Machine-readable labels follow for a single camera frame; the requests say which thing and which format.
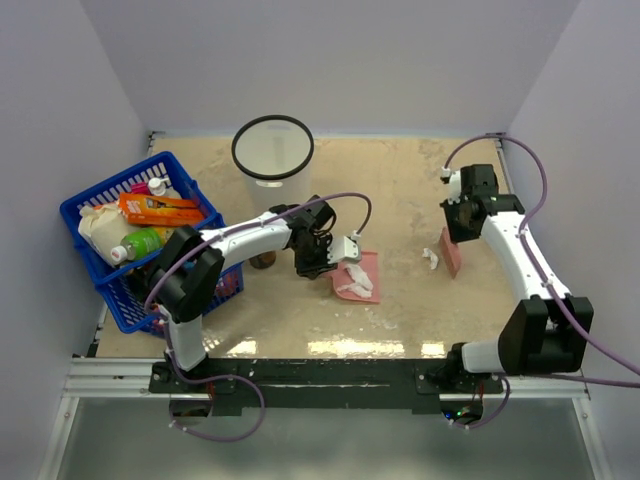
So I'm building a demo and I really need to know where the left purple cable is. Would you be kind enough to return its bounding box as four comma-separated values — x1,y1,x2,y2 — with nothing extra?
142,192,374,442

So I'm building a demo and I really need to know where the white bin with black rim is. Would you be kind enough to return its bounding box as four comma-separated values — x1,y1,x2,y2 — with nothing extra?
231,114,314,213

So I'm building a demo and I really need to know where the orange box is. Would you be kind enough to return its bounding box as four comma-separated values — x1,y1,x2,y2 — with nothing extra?
117,193,205,227

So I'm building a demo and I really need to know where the pink dustpan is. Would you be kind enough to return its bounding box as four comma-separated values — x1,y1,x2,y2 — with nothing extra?
325,251,380,304

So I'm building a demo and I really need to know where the beige cloth bag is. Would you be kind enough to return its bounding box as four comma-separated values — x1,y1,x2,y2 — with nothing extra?
78,203,136,266

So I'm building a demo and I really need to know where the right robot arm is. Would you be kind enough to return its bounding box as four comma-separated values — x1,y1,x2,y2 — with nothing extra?
430,164,594,393

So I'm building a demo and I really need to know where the blue plastic basket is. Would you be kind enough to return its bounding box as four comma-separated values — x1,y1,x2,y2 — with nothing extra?
59,151,225,336

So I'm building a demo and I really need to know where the green bottle white cap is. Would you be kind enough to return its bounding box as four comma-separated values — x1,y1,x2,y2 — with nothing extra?
110,226,174,265

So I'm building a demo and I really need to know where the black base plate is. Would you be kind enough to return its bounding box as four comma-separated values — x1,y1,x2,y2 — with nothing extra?
148,358,503,416

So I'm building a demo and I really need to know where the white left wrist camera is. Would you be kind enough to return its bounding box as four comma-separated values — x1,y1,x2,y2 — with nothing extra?
327,231,362,264

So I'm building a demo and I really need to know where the pink hand brush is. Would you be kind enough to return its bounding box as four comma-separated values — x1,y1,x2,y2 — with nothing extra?
438,227,462,279

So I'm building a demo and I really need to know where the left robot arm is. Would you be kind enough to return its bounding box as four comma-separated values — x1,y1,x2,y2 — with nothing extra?
145,196,338,392

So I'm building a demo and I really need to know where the tin can with orange label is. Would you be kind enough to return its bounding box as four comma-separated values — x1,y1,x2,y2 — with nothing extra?
249,251,277,269

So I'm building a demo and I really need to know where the white pump bottle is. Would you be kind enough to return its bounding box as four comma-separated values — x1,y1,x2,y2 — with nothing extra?
147,177,181,199

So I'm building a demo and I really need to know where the white paper scrap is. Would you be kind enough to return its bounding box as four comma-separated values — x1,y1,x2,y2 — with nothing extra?
422,248,439,270
334,264,374,299

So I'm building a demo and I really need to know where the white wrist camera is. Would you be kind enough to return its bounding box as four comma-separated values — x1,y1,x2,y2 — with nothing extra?
327,231,362,264
440,167,462,204

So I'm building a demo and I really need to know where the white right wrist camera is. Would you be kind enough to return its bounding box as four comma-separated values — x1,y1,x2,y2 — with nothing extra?
440,167,462,204

